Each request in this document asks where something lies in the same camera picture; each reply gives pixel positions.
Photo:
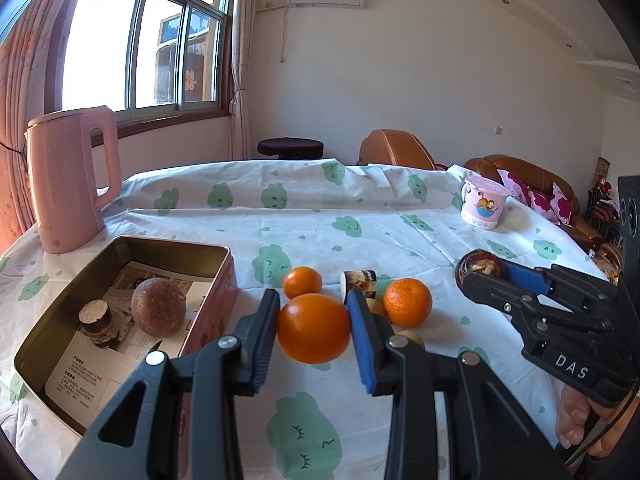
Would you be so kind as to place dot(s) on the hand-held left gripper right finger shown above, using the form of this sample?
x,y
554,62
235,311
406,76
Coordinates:
x,y
362,347

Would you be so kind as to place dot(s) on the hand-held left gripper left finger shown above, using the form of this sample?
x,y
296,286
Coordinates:
x,y
262,342

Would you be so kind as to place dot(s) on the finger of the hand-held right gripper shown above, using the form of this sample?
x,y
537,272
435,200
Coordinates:
x,y
492,295
525,277

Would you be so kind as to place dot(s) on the round brown snack packet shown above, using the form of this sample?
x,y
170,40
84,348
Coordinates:
x,y
480,266

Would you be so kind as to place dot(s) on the smooth large orange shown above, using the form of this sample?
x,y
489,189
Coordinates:
x,y
313,328

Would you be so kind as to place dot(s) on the dimpled orange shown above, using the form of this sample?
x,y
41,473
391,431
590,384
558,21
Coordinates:
x,y
407,302

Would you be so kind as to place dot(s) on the pink metal tin box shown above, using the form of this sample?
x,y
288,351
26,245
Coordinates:
x,y
207,310

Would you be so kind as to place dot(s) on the person's right hand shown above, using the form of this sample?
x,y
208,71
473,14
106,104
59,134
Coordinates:
x,y
572,415

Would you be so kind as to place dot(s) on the small cylinder snack packet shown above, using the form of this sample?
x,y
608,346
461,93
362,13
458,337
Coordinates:
x,y
357,282

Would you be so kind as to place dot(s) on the small tangerine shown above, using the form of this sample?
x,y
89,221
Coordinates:
x,y
302,282

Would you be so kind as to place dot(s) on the pink floral cushion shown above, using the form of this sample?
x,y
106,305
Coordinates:
x,y
517,185
550,202

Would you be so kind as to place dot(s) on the printed paper leaflet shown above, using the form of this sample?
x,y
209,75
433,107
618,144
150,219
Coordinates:
x,y
200,290

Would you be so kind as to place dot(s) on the pink cartoon cup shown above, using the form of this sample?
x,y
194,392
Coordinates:
x,y
482,205

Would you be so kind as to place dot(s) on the brown leather sofa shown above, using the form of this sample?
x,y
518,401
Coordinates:
x,y
530,170

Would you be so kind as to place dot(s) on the brown round fruit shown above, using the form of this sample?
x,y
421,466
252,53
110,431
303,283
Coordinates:
x,y
159,306

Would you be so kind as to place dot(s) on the dark folding chair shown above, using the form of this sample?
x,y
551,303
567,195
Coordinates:
x,y
600,195

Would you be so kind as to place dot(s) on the white green-cloud tablecloth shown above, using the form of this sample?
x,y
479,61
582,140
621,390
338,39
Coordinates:
x,y
325,230

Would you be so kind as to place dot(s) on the small brown round cake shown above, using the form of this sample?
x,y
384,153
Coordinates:
x,y
95,320

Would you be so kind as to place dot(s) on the white paper leaflet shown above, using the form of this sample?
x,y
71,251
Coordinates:
x,y
80,372

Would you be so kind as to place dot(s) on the dark round stool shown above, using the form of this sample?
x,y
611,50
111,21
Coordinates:
x,y
290,148

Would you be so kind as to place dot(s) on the pink electric kettle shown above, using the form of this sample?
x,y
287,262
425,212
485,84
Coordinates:
x,y
65,185

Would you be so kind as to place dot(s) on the pale tied curtain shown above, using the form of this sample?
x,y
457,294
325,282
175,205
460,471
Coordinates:
x,y
245,60

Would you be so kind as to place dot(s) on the sliding glass window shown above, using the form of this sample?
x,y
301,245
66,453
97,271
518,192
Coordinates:
x,y
145,45

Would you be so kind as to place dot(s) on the pink floral curtain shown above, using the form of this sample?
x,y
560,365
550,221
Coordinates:
x,y
20,110

